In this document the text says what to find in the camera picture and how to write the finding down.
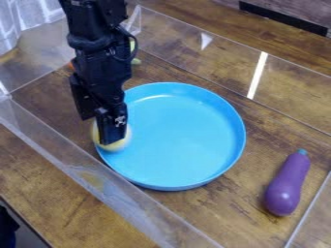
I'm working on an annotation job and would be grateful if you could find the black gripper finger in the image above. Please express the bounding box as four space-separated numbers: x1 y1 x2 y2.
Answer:
70 76 99 120
96 105 128 145

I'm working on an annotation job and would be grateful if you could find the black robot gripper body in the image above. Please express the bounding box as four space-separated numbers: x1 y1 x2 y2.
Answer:
71 43 132 109

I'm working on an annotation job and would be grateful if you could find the yellow toy lemon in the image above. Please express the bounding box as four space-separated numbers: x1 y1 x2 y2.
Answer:
91 122 132 152

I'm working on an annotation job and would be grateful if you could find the round blue tray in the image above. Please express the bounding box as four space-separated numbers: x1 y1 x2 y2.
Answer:
98 82 247 191

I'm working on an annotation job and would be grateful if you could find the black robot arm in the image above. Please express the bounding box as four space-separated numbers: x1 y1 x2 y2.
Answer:
59 0 136 145

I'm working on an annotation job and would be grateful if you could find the orange toy carrot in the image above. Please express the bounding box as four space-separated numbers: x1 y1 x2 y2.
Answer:
66 41 142 70

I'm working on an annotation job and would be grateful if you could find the white patterned curtain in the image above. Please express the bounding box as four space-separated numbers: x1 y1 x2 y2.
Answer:
0 0 64 56

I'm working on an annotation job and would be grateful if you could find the purple toy eggplant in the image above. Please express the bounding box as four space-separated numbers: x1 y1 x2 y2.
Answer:
264 148 311 216

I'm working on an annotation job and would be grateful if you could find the black cable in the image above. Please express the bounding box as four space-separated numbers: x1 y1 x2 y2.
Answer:
108 27 140 64

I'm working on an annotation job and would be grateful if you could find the clear acrylic enclosure wall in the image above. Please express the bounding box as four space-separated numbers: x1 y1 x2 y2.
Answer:
0 0 331 248

